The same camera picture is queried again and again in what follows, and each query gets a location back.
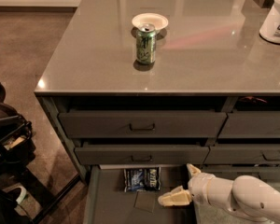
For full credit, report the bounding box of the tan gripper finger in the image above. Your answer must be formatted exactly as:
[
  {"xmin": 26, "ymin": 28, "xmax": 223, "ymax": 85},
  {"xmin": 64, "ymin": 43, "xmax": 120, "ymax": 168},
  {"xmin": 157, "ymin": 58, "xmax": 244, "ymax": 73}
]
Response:
[
  {"xmin": 158, "ymin": 186, "xmax": 192, "ymax": 206},
  {"xmin": 187, "ymin": 163, "xmax": 201, "ymax": 177}
]

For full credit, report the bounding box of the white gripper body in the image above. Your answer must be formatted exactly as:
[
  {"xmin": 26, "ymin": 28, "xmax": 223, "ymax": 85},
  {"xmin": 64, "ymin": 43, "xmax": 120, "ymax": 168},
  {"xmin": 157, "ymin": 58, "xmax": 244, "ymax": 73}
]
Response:
[{"xmin": 188, "ymin": 173, "xmax": 215, "ymax": 204}]

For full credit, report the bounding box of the blue chip bag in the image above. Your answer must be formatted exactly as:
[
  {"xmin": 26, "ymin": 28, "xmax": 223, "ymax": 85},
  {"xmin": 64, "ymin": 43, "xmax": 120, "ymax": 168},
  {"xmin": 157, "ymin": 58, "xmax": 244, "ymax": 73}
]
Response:
[{"xmin": 123, "ymin": 167, "xmax": 161, "ymax": 192}]

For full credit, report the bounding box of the middle right grey drawer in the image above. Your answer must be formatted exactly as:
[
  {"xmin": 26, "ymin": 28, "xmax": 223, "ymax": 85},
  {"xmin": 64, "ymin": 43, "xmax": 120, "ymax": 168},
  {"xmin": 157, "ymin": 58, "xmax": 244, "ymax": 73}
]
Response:
[{"xmin": 204, "ymin": 144, "xmax": 280, "ymax": 164}]

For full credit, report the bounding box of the grey drawer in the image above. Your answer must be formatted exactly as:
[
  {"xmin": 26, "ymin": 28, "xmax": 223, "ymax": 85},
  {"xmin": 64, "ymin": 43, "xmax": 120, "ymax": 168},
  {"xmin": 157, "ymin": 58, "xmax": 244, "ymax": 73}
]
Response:
[
  {"xmin": 58, "ymin": 110, "xmax": 227, "ymax": 138},
  {"xmin": 75, "ymin": 144, "xmax": 209, "ymax": 165},
  {"xmin": 201, "ymin": 167, "xmax": 280, "ymax": 182},
  {"xmin": 219, "ymin": 111, "xmax": 280, "ymax": 138},
  {"xmin": 204, "ymin": 144, "xmax": 280, "ymax": 164}
]

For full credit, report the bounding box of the top right grey drawer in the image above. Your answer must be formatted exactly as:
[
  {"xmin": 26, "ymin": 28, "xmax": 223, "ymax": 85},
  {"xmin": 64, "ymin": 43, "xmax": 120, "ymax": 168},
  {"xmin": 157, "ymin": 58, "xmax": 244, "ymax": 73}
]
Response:
[{"xmin": 219, "ymin": 111, "xmax": 280, "ymax": 138}]

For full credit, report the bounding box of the open bottom left drawer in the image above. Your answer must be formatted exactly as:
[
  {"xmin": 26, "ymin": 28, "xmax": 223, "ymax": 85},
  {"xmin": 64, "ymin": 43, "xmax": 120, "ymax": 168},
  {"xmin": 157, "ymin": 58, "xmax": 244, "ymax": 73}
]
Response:
[{"xmin": 83, "ymin": 166, "xmax": 198, "ymax": 224}]

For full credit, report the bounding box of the bottom right grey drawer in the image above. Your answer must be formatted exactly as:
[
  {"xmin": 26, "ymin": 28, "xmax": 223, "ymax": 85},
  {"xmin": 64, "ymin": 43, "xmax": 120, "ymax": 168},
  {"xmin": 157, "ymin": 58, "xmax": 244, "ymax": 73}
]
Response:
[{"xmin": 201, "ymin": 167, "xmax": 280, "ymax": 182}]

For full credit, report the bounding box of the middle left grey drawer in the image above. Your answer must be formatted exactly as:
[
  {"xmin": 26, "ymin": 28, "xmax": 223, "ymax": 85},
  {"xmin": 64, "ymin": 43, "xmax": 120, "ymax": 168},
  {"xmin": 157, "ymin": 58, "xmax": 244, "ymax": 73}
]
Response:
[{"xmin": 75, "ymin": 144, "xmax": 209, "ymax": 165}]

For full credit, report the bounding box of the grey counter cabinet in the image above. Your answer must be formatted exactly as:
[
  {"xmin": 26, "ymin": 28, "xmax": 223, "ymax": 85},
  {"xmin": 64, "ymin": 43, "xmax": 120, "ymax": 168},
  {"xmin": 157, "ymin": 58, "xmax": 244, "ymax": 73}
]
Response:
[{"xmin": 35, "ymin": 0, "xmax": 280, "ymax": 176}]

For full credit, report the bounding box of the top left grey drawer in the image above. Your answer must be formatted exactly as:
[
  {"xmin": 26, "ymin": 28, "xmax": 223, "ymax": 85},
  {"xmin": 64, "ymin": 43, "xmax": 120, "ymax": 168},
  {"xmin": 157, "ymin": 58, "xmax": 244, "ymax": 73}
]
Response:
[{"xmin": 58, "ymin": 110, "xmax": 227, "ymax": 138}]

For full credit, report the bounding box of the grey square card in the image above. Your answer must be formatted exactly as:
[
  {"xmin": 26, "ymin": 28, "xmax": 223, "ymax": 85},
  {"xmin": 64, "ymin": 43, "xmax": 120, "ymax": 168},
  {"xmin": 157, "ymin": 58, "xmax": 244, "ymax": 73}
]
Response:
[{"xmin": 134, "ymin": 191, "xmax": 156, "ymax": 213}]

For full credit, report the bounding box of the green soda can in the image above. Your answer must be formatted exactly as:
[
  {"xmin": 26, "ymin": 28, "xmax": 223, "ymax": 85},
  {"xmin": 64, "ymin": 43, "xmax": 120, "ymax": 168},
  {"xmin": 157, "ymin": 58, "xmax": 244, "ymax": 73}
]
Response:
[{"xmin": 136, "ymin": 23, "xmax": 156, "ymax": 64}]

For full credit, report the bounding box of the white paper bowl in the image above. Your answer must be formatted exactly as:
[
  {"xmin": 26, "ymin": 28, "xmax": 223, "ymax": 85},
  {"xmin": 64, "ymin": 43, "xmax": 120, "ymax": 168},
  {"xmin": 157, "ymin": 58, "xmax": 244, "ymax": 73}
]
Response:
[{"xmin": 132, "ymin": 13, "xmax": 169, "ymax": 33}]

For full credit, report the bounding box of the white plastic tub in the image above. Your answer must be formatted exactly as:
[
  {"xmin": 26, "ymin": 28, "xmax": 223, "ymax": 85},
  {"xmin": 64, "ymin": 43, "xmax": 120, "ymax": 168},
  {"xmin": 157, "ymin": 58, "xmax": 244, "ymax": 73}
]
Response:
[{"xmin": 259, "ymin": 0, "xmax": 280, "ymax": 44}]

